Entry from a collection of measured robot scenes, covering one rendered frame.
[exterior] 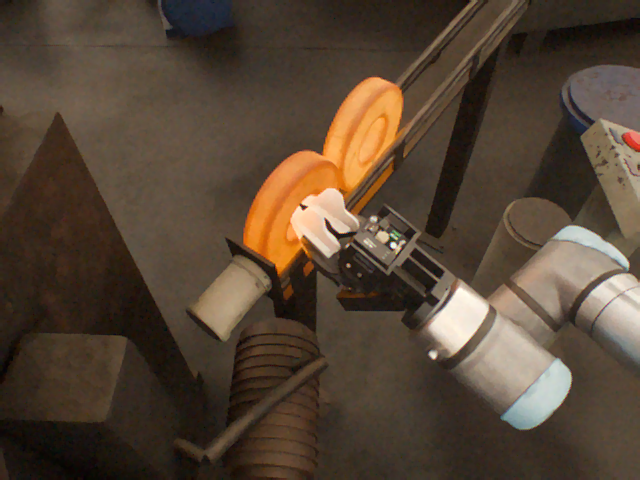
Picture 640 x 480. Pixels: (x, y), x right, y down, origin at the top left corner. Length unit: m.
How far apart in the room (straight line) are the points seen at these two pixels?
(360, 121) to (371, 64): 1.53
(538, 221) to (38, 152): 0.76
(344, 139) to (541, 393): 0.36
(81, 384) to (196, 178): 1.30
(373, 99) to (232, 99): 1.38
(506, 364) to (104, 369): 0.39
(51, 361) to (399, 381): 0.95
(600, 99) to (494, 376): 0.98
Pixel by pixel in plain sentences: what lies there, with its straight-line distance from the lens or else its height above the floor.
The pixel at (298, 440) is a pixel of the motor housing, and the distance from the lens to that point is 0.69.
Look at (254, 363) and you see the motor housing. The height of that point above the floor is 0.53.
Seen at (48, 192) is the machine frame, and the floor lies 0.83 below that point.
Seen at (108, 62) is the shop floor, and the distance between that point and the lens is 2.33.
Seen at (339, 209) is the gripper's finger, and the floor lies 0.74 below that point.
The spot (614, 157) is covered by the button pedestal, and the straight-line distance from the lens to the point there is 0.97.
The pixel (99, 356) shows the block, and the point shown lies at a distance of 0.46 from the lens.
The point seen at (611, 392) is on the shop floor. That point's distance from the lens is 1.45.
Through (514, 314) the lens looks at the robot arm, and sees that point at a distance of 0.69.
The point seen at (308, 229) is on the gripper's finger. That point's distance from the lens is 0.58.
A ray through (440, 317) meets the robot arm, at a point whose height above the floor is 0.71.
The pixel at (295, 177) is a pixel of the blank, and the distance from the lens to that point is 0.56.
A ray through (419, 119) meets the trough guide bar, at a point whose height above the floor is 0.71.
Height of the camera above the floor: 1.18
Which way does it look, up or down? 53 degrees down
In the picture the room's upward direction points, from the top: straight up
